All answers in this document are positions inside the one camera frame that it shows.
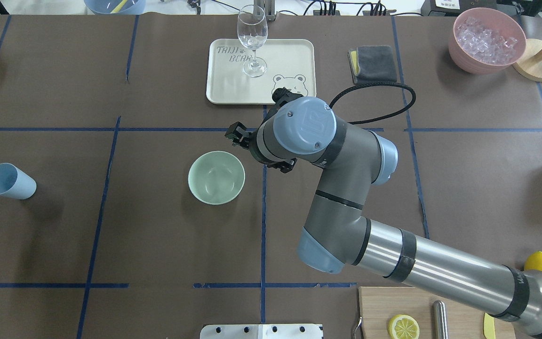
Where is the yellow lemon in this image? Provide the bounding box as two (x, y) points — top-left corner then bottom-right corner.
(523, 251), (542, 272)

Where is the aluminium frame post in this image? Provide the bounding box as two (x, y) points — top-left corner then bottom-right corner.
(253, 0), (277, 21)

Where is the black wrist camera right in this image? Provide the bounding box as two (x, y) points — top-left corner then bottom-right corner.
(271, 87), (304, 110)

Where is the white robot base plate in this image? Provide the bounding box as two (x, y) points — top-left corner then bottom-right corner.
(199, 323), (324, 339)

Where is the pink bowl with ice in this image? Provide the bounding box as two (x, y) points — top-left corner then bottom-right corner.
(449, 7), (526, 74)

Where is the lemon half slice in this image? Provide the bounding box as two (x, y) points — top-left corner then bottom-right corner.
(387, 314), (420, 339)

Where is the blue bowl at edge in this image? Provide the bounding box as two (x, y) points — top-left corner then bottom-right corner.
(84, 0), (146, 15)

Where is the yellow plastic knife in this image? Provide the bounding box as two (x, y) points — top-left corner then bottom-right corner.
(483, 313), (495, 339)

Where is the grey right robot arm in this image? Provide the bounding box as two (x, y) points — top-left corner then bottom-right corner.
(226, 92), (542, 339)

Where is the wooden cutting board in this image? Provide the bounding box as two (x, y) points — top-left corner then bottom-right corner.
(359, 286), (516, 339)

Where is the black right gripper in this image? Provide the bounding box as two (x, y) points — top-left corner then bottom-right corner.
(224, 122), (297, 173)

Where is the light green bowl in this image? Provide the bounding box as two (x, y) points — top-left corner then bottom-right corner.
(187, 151), (246, 205)

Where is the cream bear tray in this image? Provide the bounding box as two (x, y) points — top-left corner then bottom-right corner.
(206, 39), (316, 105)

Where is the light blue plastic cup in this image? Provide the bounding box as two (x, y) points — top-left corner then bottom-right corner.
(0, 163), (37, 200)

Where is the grey and yellow cloth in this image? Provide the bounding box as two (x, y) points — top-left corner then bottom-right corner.
(348, 45), (397, 84)

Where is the steel knife handle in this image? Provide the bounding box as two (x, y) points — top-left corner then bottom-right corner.
(432, 300), (449, 339)

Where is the black braided cable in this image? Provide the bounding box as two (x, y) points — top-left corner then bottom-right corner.
(328, 82), (416, 126)

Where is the clear wine glass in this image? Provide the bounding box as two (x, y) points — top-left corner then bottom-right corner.
(237, 4), (268, 78)

